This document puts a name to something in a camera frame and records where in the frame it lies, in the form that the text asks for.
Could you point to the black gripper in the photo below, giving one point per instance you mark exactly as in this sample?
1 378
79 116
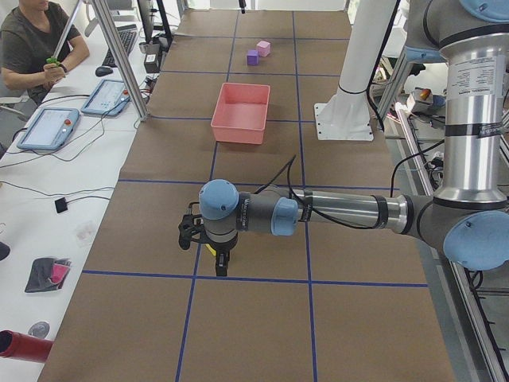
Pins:
221 250

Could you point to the blue teach pendant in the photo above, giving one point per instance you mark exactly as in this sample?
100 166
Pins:
50 129
107 100

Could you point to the seated person dark shirt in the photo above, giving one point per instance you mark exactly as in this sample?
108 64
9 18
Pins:
30 34

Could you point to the far blue teach pendant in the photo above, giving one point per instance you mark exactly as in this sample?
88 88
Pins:
107 100

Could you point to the purple foam block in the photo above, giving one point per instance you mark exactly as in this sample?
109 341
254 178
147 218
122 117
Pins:
252 57

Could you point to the red cylinder bottle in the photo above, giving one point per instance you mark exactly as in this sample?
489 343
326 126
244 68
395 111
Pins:
24 347

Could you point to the small black square device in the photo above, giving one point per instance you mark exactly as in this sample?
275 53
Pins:
61 205

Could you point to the aluminium frame post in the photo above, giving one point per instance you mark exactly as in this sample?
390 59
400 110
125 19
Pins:
115 45

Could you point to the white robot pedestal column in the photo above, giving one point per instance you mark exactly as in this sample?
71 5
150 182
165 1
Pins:
347 115

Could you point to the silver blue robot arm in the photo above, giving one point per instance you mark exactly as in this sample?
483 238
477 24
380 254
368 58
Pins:
465 218

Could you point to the black computer mouse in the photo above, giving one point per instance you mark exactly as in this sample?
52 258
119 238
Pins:
103 71

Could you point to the near blue teach pendant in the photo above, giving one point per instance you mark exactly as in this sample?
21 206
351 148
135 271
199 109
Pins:
50 129

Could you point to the pink plastic bin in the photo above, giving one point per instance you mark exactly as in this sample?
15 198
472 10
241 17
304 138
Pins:
240 114

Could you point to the pink foam block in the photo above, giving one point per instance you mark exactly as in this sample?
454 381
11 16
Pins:
263 48

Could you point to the dark pouch with pink cloth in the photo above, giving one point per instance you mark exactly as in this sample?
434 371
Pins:
47 274

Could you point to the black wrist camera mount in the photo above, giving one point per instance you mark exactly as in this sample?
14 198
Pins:
191 228

